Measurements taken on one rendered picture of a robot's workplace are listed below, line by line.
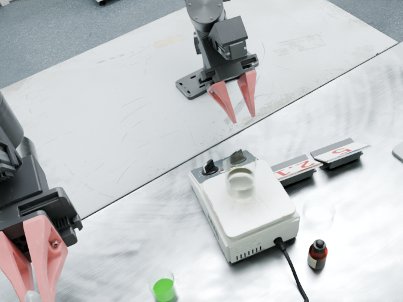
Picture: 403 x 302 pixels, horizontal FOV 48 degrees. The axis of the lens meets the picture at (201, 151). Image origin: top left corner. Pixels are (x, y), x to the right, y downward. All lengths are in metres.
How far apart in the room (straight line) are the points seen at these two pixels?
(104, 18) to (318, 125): 2.32
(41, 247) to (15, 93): 0.80
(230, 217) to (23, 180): 0.35
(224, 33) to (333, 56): 0.47
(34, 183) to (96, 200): 0.44
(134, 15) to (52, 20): 0.56
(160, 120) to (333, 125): 0.37
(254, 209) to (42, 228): 0.38
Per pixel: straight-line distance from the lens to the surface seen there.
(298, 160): 0.89
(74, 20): 3.17
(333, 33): 1.20
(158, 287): 0.74
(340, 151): 0.88
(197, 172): 0.83
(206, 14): 0.71
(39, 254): 0.43
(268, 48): 1.14
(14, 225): 0.45
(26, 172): 0.48
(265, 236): 0.73
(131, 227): 0.83
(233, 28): 0.70
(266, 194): 0.73
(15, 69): 2.93
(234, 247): 0.72
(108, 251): 0.82
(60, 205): 0.47
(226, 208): 0.72
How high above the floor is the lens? 1.59
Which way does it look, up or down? 50 degrees down
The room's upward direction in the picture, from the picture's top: 10 degrees counter-clockwise
